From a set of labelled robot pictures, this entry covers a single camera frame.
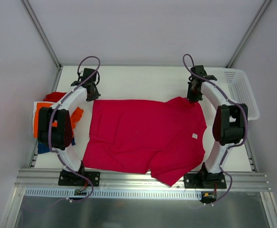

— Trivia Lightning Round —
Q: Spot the pink t-shirt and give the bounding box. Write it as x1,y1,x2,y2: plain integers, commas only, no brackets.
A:
83,97,207,186

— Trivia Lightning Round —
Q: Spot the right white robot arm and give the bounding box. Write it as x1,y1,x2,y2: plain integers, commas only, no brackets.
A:
187,65,248,188

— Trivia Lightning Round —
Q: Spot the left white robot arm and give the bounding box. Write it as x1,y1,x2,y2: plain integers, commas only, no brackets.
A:
33,68,100,185

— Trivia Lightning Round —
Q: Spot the orange folded t-shirt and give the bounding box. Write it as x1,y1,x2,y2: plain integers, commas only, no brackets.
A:
33,107,84,138

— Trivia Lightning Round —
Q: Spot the red folded t-shirt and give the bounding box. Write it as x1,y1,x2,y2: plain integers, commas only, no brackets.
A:
43,92,66,103

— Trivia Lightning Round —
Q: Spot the white plastic mesh basket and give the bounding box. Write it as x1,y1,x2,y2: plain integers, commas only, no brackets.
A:
206,67,260,121

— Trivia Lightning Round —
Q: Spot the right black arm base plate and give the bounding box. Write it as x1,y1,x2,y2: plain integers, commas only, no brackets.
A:
183,170,227,189

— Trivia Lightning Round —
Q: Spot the left aluminium frame post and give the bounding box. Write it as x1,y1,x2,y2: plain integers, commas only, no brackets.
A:
20,0,61,69

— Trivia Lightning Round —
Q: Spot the aluminium frame post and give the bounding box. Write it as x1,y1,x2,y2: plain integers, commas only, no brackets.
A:
20,0,61,69
225,0,272,68

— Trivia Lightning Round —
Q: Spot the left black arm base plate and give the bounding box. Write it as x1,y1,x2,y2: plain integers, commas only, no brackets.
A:
58,170,101,187

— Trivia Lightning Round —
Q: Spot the white slotted cable duct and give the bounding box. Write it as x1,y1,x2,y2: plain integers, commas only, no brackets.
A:
25,188,202,200

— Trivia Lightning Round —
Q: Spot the right aluminium frame post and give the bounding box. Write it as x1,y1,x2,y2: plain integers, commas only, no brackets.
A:
225,0,272,68

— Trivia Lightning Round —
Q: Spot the aluminium mounting rail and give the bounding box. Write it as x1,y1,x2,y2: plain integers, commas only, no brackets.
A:
15,169,272,192

